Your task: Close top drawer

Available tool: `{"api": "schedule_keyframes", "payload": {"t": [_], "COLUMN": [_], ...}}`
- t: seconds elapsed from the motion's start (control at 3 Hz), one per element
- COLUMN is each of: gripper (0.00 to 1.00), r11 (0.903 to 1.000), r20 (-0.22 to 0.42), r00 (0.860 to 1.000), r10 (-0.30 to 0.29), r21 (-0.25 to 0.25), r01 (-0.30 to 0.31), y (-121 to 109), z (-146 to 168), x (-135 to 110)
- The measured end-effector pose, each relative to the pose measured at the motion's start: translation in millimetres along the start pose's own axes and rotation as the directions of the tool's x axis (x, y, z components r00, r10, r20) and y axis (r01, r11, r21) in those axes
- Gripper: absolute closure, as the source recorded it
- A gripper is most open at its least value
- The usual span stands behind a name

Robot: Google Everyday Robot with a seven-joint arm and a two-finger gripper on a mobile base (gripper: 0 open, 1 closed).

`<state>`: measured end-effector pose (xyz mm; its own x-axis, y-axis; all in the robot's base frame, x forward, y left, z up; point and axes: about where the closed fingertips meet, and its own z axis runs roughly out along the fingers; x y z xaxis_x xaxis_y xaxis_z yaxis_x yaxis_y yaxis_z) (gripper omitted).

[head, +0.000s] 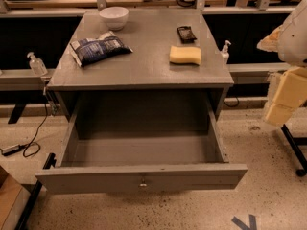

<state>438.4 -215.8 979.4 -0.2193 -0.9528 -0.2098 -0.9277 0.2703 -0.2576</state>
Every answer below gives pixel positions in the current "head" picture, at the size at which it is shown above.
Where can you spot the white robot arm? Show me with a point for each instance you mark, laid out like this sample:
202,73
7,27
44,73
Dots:
289,40

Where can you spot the black snack packet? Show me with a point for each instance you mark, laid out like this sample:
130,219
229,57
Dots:
185,34

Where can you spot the clear sanitizer bottle left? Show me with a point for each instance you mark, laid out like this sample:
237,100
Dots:
37,65

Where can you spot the black power adapter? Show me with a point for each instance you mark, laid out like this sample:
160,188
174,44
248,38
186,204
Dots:
10,150

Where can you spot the blue chip bag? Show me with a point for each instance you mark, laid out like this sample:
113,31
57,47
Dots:
90,50

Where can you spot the white bowl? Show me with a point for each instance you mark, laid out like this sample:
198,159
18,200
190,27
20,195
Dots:
114,17

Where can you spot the yellow sponge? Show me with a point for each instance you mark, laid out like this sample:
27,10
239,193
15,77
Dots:
185,55

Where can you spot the grey top drawer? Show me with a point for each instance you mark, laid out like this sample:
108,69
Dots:
168,137

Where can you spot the white pump bottle right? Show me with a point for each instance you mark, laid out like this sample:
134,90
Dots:
224,51

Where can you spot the cardboard box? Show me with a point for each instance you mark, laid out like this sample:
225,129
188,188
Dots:
13,199

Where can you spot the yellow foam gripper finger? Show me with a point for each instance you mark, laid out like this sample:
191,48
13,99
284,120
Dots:
287,92

